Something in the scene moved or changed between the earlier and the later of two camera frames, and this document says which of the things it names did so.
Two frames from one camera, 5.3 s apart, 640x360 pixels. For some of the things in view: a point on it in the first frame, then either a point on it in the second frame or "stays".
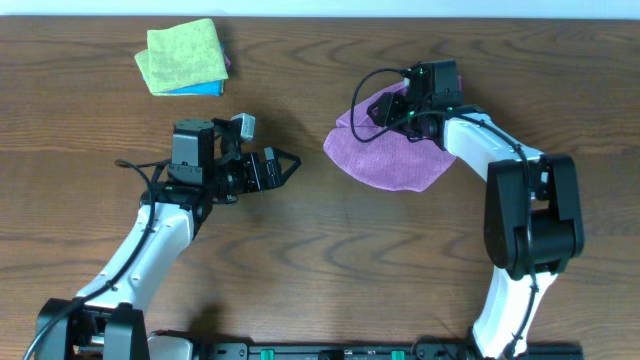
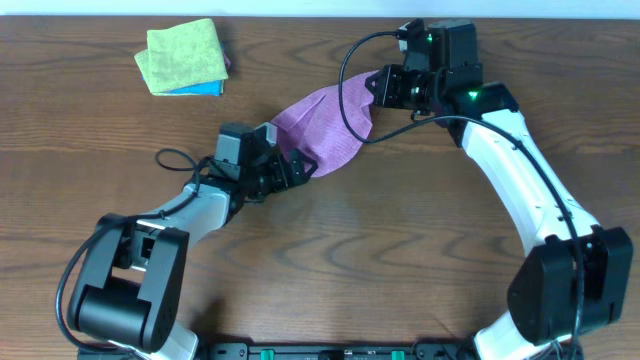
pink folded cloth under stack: [227, 62] stays
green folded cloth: [181, 55] stays
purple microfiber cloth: [390, 162] -> [316, 126]
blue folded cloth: [208, 88] stays
